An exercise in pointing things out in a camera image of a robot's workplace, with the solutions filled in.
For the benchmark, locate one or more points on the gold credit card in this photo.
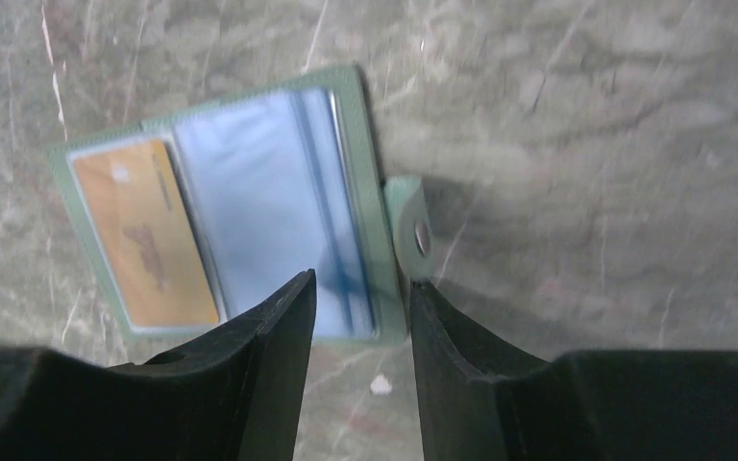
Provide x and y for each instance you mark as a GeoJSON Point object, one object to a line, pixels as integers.
{"type": "Point", "coordinates": [134, 202]}

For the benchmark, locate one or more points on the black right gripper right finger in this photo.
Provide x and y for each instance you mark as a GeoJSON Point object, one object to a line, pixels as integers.
{"type": "Point", "coordinates": [481, 398]}

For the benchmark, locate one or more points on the green card holder wallet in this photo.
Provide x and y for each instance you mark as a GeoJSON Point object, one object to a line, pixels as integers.
{"type": "Point", "coordinates": [277, 180]}

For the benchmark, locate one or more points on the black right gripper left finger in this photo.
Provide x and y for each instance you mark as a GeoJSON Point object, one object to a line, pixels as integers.
{"type": "Point", "coordinates": [233, 393]}

